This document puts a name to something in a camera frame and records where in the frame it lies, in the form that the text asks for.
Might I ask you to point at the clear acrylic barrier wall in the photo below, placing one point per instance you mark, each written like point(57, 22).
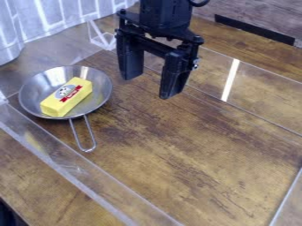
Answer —
point(206, 159)

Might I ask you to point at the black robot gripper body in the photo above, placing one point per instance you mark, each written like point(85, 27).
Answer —
point(161, 26)

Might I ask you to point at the black strip on table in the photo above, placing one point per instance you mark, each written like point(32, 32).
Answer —
point(256, 30)

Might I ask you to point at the silver pan with wire handle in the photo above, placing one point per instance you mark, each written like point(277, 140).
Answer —
point(40, 85)

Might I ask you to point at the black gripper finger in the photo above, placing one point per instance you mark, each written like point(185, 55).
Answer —
point(130, 56)
point(175, 74)

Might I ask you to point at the yellow butter block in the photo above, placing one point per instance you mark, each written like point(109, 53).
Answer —
point(65, 98)

